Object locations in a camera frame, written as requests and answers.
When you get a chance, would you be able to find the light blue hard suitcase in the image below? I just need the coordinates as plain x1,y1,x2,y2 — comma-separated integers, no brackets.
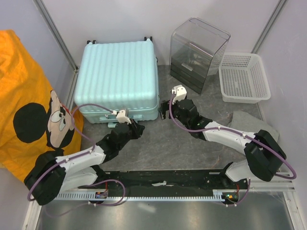
74,37,160,127

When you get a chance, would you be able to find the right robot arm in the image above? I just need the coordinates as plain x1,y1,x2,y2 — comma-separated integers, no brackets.
159,99,286,189

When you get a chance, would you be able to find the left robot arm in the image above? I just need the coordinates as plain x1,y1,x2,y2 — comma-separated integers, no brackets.
24,120,145,206

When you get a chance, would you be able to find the clear smoky plastic container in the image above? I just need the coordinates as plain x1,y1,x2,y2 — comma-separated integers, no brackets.
170,18,231,94

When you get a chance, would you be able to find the grey folded cloth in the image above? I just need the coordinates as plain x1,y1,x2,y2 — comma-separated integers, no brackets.
228,111,279,142

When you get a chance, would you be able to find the white perforated plastic basket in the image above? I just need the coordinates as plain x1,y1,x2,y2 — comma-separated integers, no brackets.
218,52,271,104

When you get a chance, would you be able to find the orange cartoon mouse bag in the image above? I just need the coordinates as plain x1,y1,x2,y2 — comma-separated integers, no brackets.
0,30,83,181

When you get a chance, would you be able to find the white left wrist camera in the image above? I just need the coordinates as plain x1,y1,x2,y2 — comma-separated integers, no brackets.
112,109,131,124

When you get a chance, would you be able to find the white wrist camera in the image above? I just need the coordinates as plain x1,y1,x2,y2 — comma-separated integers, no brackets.
112,109,131,124
171,85,187,104

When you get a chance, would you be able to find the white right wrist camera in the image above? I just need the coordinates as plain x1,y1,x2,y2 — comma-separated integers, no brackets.
171,85,187,104

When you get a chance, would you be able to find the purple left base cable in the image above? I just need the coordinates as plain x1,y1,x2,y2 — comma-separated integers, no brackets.
44,179,127,218

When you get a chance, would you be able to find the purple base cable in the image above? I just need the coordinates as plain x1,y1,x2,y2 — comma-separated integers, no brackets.
44,179,127,218
222,178,252,208

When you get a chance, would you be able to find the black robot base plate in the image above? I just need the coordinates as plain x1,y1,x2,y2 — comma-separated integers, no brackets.
91,169,249,207

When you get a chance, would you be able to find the white slotted cable duct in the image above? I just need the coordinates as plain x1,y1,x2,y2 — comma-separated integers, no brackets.
55,190,226,202

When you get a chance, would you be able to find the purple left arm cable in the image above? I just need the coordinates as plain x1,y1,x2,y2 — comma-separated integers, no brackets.
27,103,118,202

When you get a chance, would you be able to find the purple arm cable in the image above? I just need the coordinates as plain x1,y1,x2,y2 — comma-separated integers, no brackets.
167,93,297,180
27,103,118,202

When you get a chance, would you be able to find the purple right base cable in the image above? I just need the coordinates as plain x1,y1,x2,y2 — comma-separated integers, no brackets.
222,178,252,208

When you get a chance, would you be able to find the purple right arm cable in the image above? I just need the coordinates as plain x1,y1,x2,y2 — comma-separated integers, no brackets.
167,93,297,180

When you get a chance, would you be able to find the aluminium frame post left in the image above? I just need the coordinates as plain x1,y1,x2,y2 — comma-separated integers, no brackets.
33,0,79,72

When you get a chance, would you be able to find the aluminium frame post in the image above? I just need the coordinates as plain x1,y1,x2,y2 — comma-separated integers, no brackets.
33,0,79,72
251,0,288,54

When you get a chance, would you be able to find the aluminium frame post right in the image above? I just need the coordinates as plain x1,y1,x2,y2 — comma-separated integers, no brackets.
251,0,288,54

